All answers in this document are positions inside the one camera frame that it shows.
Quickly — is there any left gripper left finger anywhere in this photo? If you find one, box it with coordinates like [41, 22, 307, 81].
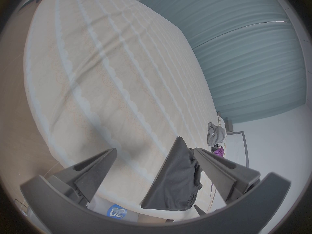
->
[49, 148, 117, 204]

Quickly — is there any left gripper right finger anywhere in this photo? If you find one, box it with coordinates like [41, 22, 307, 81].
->
[194, 148, 261, 202]

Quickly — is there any pile of clothes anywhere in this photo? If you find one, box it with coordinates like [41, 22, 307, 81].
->
[207, 121, 227, 158]

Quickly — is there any bed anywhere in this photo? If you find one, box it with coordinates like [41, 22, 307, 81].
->
[23, 0, 232, 222]

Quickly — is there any black garment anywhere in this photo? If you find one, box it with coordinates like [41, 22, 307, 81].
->
[140, 136, 203, 212]

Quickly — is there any blue-green curtain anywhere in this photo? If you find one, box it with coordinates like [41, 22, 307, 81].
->
[140, 0, 307, 124]

